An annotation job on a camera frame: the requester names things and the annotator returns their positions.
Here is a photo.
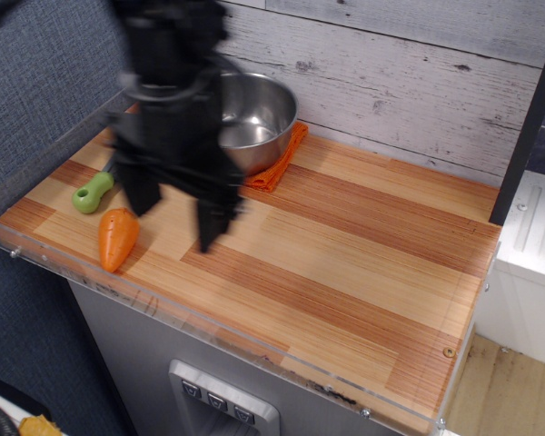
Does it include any white ribbed box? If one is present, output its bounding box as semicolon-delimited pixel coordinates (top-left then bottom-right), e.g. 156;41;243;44
474;171;545;363

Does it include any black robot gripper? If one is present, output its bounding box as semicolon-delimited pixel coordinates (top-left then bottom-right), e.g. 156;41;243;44
112;17;244;253

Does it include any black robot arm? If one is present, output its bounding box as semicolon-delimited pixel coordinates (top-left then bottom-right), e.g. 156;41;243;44
0;1;243;252

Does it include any orange toy carrot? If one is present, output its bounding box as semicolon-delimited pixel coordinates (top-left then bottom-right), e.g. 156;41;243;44
98;208;140;273

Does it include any orange folded cloth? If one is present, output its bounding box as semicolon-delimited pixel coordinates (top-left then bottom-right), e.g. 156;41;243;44
244;122;309;193

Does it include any grey toy fridge cabinet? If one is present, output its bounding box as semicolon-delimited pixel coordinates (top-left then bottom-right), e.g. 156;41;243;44
71;283;394;435

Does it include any green handled grey spatula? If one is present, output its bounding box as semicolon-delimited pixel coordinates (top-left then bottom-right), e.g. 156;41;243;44
72;158;115;214

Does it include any yellow tape object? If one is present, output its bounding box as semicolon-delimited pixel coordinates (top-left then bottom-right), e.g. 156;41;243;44
18;415;64;436

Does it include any black right vertical post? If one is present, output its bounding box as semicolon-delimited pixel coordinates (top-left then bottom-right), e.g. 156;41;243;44
489;64;545;225

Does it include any silver dispenser button panel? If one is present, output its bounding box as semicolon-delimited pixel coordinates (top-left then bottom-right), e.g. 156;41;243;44
169;359;281;435

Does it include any clear acrylic table guard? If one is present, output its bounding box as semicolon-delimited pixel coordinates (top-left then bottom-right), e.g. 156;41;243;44
0;65;500;436

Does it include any silver metal bowl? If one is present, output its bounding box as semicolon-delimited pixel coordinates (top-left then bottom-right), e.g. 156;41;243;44
219;73;299;176

